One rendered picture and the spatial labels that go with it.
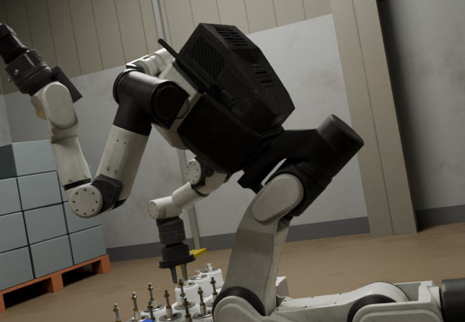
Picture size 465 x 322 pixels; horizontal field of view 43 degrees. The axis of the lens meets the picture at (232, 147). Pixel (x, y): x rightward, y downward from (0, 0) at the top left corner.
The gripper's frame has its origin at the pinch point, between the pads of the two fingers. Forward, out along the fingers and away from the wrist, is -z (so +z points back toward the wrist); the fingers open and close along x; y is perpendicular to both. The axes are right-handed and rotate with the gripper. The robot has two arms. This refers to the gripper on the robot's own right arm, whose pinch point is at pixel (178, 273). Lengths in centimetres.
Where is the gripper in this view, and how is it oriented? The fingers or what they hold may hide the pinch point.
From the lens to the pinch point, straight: 204.6
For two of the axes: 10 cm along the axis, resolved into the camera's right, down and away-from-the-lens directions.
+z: -1.7, -9.8, 0.1
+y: -4.7, 0.9, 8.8
